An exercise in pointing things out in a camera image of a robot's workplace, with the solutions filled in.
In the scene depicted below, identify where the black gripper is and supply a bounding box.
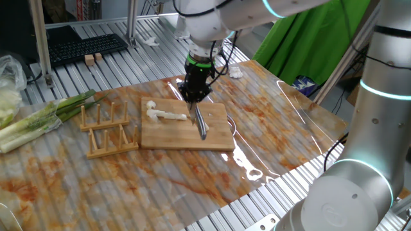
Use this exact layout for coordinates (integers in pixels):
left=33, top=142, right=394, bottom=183
left=177, top=62, right=214, bottom=107

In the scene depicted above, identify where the steel cleaver knife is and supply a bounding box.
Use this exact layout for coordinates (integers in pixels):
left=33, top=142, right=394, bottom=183
left=188, top=101, right=209, bottom=141

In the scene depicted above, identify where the white scallion stalk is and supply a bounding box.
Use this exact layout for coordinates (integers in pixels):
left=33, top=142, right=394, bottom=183
left=146, top=107, right=210, bottom=132

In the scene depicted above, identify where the wooden cutting board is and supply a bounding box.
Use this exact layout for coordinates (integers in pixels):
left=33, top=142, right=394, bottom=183
left=140, top=97, right=238, bottom=151

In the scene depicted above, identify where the crumpled white tissue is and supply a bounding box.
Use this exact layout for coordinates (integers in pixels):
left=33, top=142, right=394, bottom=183
left=228, top=66, right=244, bottom=80

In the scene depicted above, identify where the white paper scrap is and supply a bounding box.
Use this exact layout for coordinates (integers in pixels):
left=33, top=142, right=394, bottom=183
left=143, top=36, right=161, bottom=47

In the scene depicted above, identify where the wooden peg rack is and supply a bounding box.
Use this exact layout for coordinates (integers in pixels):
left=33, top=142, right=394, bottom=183
left=79, top=101, right=140, bottom=160

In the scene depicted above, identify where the marble pattern plastic mat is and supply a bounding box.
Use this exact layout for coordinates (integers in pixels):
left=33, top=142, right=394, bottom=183
left=0, top=60, right=347, bottom=231

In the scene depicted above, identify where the blue patterned bag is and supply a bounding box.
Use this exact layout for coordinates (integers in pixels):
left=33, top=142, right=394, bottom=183
left=290, top=76, right=317, bottom=97

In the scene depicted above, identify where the black keyboard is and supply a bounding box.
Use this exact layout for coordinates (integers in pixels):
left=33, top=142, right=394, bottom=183
left=48, top=33, right=129, bottom=67

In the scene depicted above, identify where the green cloth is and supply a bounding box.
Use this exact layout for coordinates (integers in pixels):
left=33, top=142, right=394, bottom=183
left=252, top=0, right=372, bottom=87

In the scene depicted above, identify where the green scallion bunch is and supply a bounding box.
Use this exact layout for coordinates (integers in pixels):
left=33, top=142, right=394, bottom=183
left=0, top=89, right=107, bottom=154

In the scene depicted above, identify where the clear bag with cabbage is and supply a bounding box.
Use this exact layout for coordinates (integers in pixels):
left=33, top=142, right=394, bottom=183
left=0, top=54, right=28, bottom=129

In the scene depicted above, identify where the black monitor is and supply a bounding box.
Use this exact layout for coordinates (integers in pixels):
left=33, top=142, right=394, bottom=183
left=0, top=0, right=41, bottom=64

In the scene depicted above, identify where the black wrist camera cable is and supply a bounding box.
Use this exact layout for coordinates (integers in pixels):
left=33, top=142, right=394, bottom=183
left=173, top=0, right=240, bottom=87

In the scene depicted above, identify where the aluminium frame post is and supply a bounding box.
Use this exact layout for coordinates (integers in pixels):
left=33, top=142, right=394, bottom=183
left=313, top=0, right=383, bottom=105
left=174, top=14, right=191, bottom=41
left=126, top=0, right=139, bottom=48
left=29, top=0, right=55, bottom=88

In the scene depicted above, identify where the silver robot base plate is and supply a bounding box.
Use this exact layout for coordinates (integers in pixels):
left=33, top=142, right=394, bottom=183
left=243, top=213, right=280, bottom=231

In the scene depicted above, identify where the thin black cable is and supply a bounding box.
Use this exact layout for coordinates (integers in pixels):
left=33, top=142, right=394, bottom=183
left=323, top=132, right=349, bottom=173

